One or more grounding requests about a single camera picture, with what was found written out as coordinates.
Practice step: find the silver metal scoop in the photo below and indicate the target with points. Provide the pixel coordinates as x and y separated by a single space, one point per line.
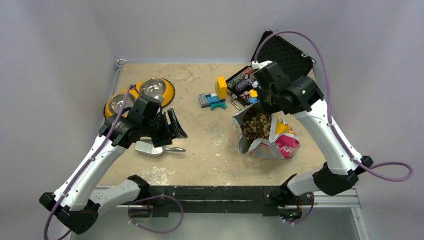
147 147

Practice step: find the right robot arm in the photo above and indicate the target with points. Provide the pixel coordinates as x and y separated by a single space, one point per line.
303 99

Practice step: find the teal arch toy piece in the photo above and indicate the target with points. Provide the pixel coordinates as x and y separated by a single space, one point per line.
218 105

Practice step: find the yellow double pet bowl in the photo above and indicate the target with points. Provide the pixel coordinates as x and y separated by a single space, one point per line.
158 88

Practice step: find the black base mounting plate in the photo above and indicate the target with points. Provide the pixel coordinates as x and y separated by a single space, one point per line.
268 201

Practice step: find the blue grey toy brick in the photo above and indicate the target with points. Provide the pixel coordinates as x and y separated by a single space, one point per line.
206 100

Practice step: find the yellow toy brick block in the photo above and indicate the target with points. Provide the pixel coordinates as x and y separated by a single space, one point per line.
221 88

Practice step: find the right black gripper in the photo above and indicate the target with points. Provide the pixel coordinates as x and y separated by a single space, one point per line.
265 109

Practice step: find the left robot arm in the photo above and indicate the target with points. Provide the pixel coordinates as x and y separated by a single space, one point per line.
76 204

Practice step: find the colourful pet food bag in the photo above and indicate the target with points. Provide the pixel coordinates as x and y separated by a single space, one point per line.
264 136

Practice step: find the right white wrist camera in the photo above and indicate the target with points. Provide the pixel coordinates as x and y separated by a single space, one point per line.
255 65

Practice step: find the black poker chip case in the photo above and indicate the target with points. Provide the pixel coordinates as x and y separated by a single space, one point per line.
294 62

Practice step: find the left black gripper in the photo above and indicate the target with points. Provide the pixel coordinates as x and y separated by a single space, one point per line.
166 138

